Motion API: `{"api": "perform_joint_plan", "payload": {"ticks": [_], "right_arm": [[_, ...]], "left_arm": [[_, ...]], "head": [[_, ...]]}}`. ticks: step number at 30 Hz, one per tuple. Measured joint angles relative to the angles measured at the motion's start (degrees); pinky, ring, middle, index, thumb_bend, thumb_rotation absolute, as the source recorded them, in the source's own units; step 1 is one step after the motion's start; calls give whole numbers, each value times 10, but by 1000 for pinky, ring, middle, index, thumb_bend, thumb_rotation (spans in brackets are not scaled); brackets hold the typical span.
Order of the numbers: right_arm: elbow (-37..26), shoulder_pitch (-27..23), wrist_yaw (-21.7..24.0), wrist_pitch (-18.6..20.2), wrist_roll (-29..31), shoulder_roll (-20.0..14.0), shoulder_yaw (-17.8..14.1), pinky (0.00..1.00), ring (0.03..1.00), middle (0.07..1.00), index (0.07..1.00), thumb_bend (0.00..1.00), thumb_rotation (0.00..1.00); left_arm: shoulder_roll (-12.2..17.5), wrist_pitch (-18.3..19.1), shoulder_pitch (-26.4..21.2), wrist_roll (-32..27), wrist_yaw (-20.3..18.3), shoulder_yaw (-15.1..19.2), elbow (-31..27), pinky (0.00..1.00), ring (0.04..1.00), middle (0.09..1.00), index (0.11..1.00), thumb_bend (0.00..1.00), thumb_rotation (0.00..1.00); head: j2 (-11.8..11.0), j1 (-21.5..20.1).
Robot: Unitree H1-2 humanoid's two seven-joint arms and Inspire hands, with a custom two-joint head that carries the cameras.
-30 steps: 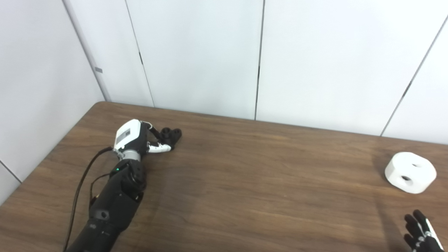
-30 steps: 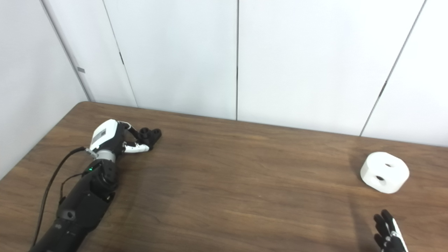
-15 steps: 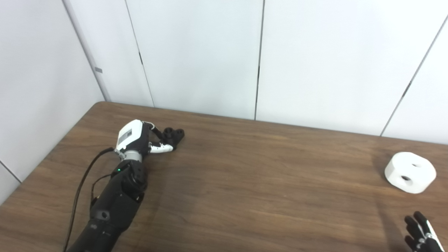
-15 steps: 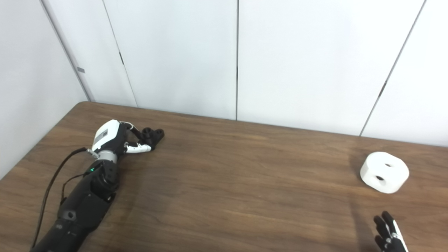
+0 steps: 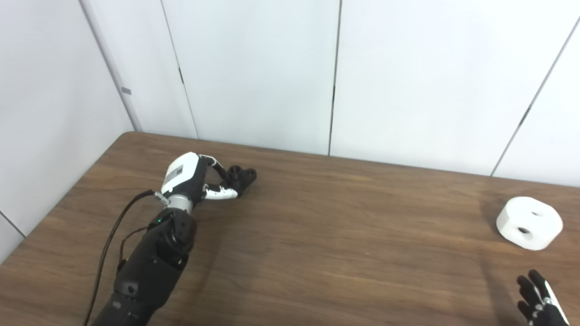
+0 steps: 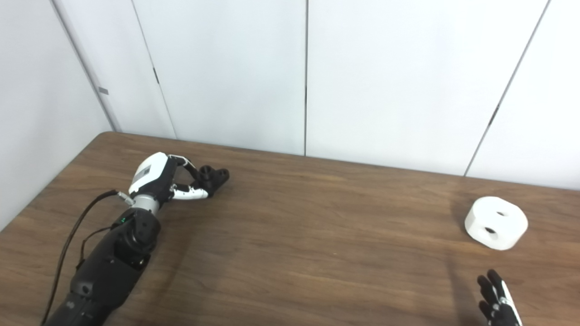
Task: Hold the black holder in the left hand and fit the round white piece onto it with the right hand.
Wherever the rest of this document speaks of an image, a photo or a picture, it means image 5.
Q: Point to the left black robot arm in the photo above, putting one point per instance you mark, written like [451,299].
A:
[154,262]

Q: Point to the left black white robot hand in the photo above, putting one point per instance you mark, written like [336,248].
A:
[181,174]

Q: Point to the black flanged holder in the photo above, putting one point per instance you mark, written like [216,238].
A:
[242,179]

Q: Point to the round white piece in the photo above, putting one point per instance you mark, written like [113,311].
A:
[528,222]

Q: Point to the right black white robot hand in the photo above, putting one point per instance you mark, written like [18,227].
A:
[541,308]

